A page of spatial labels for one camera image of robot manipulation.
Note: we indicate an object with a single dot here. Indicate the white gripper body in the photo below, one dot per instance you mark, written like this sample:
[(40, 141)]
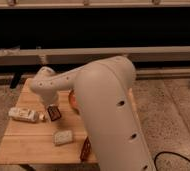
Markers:
[(49, 99)]

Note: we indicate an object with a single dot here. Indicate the dark rectangular eraser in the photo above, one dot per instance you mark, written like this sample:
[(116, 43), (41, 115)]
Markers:
[(54, 113)]

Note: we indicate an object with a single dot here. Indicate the white plastic bottle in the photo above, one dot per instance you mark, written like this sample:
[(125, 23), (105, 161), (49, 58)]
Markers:
[(26, 115)]

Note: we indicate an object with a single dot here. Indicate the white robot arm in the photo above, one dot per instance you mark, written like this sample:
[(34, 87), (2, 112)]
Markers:
[(101, 89)]

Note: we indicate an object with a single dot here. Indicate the white sponge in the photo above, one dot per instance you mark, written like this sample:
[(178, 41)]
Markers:
[(63, 137)]

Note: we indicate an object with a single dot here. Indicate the orange bowl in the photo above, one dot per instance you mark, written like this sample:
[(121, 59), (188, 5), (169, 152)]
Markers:
[(72, 101)]

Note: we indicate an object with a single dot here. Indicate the wooden table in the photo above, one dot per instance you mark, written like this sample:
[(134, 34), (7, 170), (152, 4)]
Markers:
[(32, 143)]

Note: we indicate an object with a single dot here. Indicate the dark red oblong object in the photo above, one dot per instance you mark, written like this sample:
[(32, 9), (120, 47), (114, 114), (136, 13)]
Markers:
[(85, 151)]

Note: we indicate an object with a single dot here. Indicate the white horizontal shelf rail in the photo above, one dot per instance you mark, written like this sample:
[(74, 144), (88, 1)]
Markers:
[(9, 57)]

